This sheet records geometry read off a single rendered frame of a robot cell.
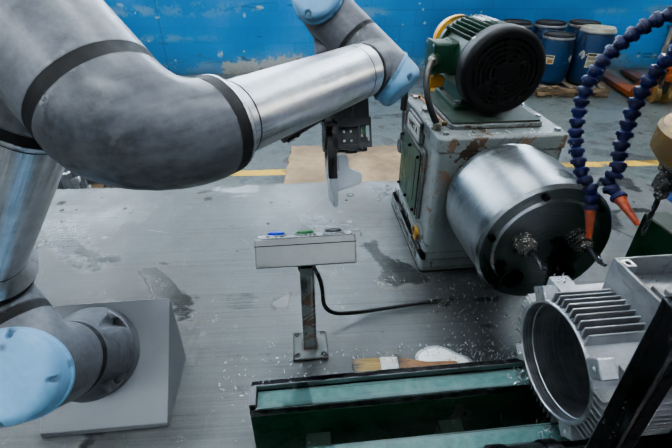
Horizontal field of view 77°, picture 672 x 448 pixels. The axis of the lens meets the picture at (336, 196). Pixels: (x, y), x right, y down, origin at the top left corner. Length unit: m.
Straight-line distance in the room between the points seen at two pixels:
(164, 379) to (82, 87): 0.59
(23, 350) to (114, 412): 0.26
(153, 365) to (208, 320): 0.20
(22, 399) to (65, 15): 0.46
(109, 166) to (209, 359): 0.62
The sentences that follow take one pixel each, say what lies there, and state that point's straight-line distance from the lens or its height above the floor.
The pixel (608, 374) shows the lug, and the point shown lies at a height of 1.08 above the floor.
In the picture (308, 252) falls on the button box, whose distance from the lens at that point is 0.71.
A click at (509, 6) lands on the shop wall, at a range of 6.44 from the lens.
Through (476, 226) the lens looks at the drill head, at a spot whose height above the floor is 1.07.
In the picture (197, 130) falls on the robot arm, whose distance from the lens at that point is 0.36.
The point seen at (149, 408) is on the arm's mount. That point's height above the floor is 0.83.
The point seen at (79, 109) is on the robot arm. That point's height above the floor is 1.40.
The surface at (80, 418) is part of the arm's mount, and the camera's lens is 0.90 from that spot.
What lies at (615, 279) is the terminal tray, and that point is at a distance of 0.68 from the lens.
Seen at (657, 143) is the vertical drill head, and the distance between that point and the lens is 0.57.
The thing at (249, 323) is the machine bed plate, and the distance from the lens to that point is 0.97.
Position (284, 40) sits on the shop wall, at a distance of 5.96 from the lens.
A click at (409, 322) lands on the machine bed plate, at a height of 0.80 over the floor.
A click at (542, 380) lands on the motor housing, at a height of 0.94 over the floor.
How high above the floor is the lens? 1.50
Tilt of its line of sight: 31 degrees down
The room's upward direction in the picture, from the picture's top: straight up
